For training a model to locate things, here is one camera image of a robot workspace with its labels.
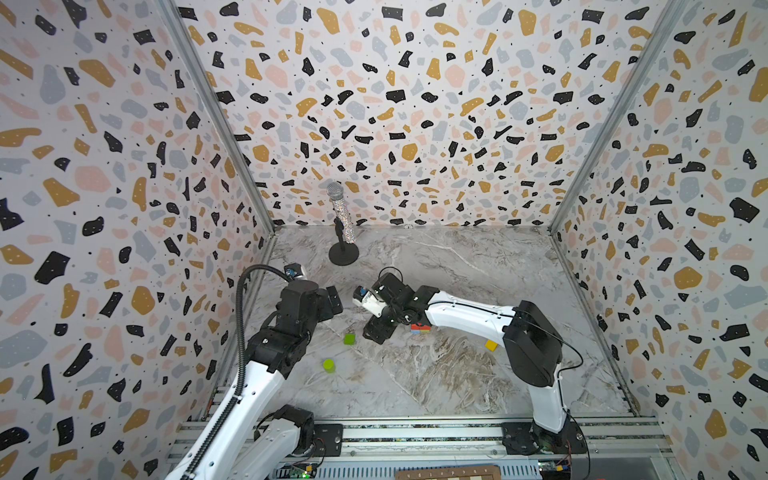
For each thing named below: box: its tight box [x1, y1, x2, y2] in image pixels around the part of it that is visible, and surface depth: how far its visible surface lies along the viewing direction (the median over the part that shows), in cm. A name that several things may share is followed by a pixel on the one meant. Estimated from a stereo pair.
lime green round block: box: [323, 358, 335, 374], surface depth 85 cm
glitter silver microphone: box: [326, 181, 357, 244], surface depth 94 cm
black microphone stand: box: [328, 216, 359, 266], surface depth 114 cm
